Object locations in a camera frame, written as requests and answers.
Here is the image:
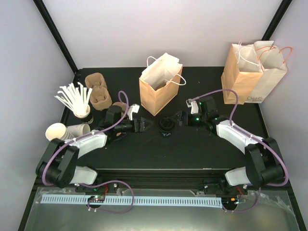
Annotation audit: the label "cup holding white straws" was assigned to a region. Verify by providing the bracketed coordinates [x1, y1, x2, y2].
[54, 82, 94, 125]

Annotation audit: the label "black printed coffee cup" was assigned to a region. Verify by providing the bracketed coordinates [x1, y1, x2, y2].
[158, 117, 175, 137]

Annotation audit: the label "black frame post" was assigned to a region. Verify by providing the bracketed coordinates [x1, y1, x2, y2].
[261, 0, 292, 40]
[33, 0, 78, 74]

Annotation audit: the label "light blue slotted cable duct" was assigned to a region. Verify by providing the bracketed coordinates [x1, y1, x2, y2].
[40, 194, 222, 208]

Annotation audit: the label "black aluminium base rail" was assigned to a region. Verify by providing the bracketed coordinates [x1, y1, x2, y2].
[74, 168, 289, 193]

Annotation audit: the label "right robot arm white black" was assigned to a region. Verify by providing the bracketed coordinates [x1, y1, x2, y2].
[172, 97, 289, 194]

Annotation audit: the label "stack of white paper cups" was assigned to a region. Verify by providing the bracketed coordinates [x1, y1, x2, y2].
[45, 123, 90, 141]

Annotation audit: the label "kraft paper bag white handles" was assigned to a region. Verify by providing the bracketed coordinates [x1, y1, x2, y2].
[139, 53, 186, 116]

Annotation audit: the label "right black frame post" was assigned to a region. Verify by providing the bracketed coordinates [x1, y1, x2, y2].
[261, 0, 292, 40]

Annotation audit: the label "stacked brown pulp cup carriers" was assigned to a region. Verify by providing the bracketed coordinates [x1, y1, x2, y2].
[85, 73, 112, 111]

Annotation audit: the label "left black frame post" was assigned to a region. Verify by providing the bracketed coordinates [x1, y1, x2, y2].
[33, 0, 78, 74]

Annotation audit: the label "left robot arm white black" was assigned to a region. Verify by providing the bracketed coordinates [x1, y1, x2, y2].
[36, 104, 154, 192]

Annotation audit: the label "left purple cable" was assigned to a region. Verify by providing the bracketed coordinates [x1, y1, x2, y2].
[41, 90, 135, 214]

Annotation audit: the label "tall kraft paper bag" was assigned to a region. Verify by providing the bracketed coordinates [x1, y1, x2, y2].
[221, 43, 263, 104]

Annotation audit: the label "white paper bag orange handles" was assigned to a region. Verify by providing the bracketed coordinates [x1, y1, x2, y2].
[246, 40, 293, 103]

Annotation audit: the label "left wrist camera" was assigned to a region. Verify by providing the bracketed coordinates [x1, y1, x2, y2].
[127, 104, 140, 120]

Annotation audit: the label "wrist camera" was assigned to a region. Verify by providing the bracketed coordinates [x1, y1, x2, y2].
[186, 99, 199, 115]
[127, 104, 140, 120]

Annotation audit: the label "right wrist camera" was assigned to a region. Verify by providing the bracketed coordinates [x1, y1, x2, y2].
[186, 99, 199, 115]

